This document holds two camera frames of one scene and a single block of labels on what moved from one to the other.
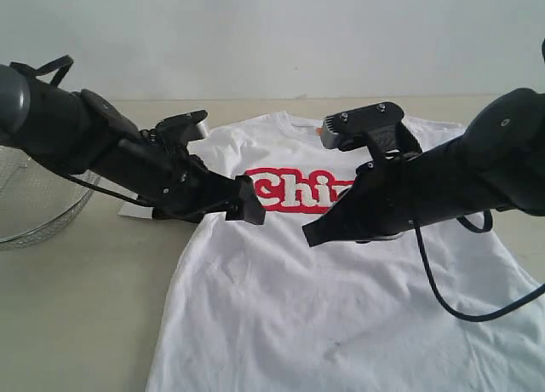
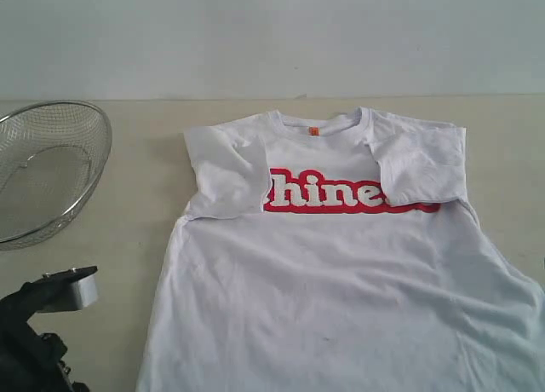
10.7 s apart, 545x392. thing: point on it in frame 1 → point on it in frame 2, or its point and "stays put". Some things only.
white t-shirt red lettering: [457, 306] stays put
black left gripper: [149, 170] → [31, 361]
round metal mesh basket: [35, 200] stays put
